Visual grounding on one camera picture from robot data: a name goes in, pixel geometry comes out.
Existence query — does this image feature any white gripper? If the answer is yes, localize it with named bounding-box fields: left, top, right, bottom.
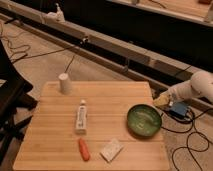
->
left=153, top=86, right=181, bottom=107

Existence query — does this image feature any white lotion bottle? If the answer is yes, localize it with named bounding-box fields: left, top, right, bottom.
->
left=75, top=100, right=87, bottom=134

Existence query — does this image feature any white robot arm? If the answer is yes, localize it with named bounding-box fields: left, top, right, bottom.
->
left=153, top=71, right=213, bottom=107

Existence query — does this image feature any blue power box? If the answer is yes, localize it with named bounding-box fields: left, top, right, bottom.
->
left=169, top=102, right=188, bottom=119

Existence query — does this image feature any green bowl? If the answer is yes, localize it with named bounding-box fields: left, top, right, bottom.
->
left=127, top=104, right=162, bottom=137

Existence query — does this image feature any white sponge block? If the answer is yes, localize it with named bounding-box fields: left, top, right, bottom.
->
left=100, top=139, right=123, bottom=162

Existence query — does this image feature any orange carrot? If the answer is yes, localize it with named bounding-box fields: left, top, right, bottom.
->
left=78, top=138, right=90, bottom=161

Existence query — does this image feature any white paper cup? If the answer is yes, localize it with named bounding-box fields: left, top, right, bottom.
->
left=59, top=73, right=71, bottom=95

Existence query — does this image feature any black office chair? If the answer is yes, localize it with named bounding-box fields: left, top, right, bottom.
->
left=0, top=41, right=38, bottom=164

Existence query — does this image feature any black floor cable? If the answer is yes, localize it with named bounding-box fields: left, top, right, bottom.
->
left=160, top=108, right=213, bottom=171

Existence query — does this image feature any black cable near cup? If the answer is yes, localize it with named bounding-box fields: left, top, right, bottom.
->
left=64, top=54, right=76, bottom=74

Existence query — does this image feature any white object on rail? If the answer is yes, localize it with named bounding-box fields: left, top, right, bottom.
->
left=46, top=4, right=65, bottom=22

